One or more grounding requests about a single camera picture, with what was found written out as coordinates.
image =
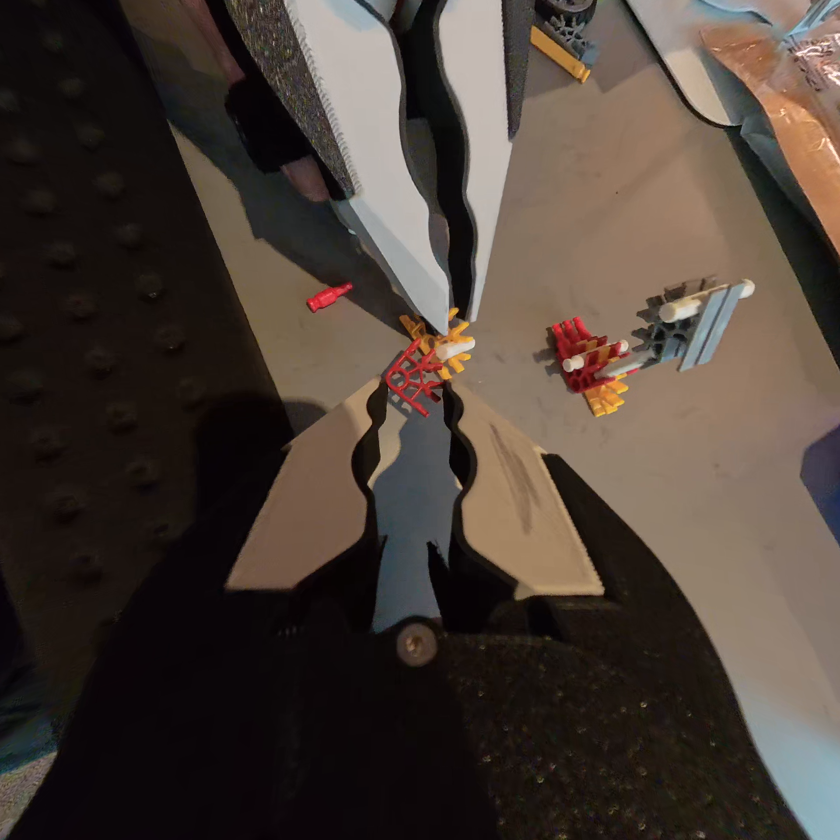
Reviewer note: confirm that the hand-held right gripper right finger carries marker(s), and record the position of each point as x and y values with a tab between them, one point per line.
525	525

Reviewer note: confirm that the short red toy rod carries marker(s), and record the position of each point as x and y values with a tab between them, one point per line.
328	298

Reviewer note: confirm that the short white toy rod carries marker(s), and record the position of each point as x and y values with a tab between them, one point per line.
453	348

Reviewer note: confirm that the small red toy assembly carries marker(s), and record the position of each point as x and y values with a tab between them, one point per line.
581	367

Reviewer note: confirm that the shiny plastic bag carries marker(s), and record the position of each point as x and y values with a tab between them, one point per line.
787	131

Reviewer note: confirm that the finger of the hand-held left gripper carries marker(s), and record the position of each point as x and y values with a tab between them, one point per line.
367	131
479	98

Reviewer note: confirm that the white document stand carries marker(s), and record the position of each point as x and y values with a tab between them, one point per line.
689	65

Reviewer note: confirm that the red fan connector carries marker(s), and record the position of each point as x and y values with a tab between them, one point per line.
410	380

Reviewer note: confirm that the grey toy wheel with tyre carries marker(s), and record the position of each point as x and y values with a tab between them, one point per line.
564	8

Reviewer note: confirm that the person's left hand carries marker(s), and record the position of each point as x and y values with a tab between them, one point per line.
305	184

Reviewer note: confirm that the long yellow toy rod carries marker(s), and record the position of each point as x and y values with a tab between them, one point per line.
558	52

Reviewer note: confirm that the yellow fan connector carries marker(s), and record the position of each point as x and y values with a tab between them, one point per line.
413	325

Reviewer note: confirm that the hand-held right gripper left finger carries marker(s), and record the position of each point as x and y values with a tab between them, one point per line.
308	512

